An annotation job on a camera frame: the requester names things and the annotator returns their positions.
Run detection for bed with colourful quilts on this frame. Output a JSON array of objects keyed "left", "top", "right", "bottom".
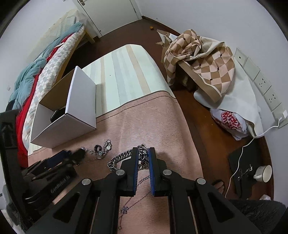
[{"left": 15, "top": 35, "right": 75, "bottom": 168}]

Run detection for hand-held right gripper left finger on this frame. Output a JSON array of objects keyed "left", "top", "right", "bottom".
[{"left": 26, "top": 147, "right": 139, "bottom": 234}]

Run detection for thin chain necklace with pendant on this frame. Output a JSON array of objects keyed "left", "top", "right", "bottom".
[{"left": 117, "top": 175, "right": 152, "bottom": 229}]

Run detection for ornate silver bracelet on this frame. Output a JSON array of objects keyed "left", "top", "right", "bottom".
[{"left": 89, "top": 139, "right": 113, "bottom": 161}]

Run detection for dark object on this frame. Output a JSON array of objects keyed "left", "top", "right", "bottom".
[{"left": 50, "top": 109, "right": 66, "bottom": 123}]

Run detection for white charger cable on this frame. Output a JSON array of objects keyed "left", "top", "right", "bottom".
[{"left": 224, "top": 117, "right": 284, "bottom": 198}]

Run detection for black floor mat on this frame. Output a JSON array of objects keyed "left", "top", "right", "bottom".
[{"left": 228, "top": 140, "right": 264, "bottom": 200}]

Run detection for blue blanket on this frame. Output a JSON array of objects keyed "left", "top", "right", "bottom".
[{"left": 8, "top": 21, "right": 85, "bottom": 109}]

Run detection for white wall socket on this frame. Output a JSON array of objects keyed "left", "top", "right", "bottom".
[
  {"left": 273, "top": 105, "right": 288, "bottom": 129},
  {"left": 264, "top": 87, "right": 282, "bottom": 111},
  {"left": 254, "top": 71, "right": 273, "bottom": 91}
]

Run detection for person's foot in sandal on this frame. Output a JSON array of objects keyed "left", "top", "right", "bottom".
[{"left": 211, "top": 179, "right": 226, "bottom": 195}]

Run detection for white door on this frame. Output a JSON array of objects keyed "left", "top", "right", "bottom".
[{"left": 74, "top": 0, "right": 143, "bottom": 38}]

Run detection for cream mattress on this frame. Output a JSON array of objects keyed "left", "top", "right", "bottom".
[{"left": 37, "top": 10, "right": 84, "bottom": 53}]

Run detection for chunky silver chain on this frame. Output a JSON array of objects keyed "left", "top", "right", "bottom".
[{"left": 107, "top": 145, "right": 150, "bottom": 174}]

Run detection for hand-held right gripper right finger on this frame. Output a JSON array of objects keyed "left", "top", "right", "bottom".
[{"left": 149, "top": 147, "right": 263, "bottom": 234}]

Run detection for wooden bed frame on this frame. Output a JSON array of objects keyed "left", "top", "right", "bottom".
[{"left": 59, "top": 29, "right": 95, "bottom": 78}]

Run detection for thin silver chain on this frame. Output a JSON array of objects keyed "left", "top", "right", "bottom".
[{"left": 73, "top": 155, "right": 106, "bottom": 167}]

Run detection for dark fuzzy trouser leg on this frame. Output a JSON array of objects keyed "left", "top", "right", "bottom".
[{"left": 228, "top": 199, "right": 287, "bottom": 234}]

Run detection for white cardboard box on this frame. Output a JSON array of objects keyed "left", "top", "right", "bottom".
[{"left": 30, "top": 66, "right": 97, "bottom": 149}]

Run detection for white plastic bag red print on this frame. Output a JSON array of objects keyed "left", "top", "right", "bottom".
[{"left": 210, "top": 107, "right": 251, "bottom": 141}]

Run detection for pink striped tablecloth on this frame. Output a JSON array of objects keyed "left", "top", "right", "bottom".
[{"left": 27, "top": 44, "right": 217, "bottom": 234}]

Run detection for brown checkered cloth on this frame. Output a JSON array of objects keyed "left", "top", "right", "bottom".
[{"left": 156, "top": 28, "right": 236, "bottom": 104}]

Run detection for checkered quilt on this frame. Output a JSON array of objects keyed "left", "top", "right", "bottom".
[{"left": 22, "top": 33, "right": 85, "bottom": 148}]

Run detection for keys on black strap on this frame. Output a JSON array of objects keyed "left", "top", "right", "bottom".
[{"left": 237, "top": 165, "right": 254, "bottom": 182}]

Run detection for white cup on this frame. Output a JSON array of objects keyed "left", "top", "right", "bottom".
[{"left": 253, "top": 165, "right": 273, "bottom": 183}]

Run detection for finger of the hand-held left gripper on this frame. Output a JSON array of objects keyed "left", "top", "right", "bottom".
[
  {"left": 31, "top": 148, "right": 86, "bottom": 181},
  {"left": 27, "top": 150, "right": 73, "bottom": 175}
]

